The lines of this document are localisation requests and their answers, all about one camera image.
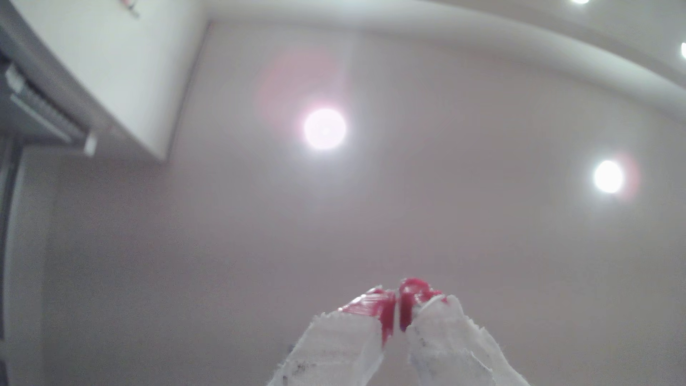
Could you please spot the round ceiling light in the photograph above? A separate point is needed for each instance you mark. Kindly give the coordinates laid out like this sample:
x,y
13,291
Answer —
x,y
325,128
608,176

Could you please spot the white air conditioner unit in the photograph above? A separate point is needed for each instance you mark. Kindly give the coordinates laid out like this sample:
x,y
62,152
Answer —
x,y
118,59

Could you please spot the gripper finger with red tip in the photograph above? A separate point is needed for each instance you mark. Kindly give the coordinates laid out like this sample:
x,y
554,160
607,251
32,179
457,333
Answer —
x,y
450,343
337,348

